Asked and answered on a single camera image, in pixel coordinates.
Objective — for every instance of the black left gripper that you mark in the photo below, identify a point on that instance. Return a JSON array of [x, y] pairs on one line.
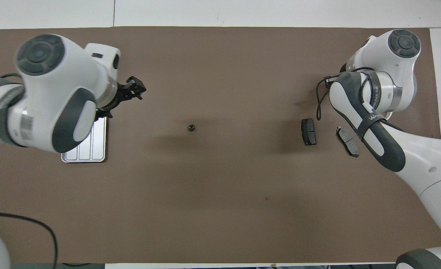
[[119, 95]]

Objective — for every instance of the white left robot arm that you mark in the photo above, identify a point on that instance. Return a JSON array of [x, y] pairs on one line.
[[56, 74]]

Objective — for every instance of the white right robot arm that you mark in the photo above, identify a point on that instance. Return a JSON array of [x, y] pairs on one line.
[[392, 86]]

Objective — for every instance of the silver metal tray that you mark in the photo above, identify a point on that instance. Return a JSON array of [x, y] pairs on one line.
[[89, 149]]

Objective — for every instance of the brown table mat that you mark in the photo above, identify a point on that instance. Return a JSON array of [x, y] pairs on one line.
[[220, 186]]

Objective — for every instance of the rectangular dark brake pad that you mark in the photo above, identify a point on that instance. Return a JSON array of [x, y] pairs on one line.
[[308, 131]]

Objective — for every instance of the elongated dark brake pad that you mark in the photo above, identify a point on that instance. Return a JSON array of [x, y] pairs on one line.
[[347, 141]]

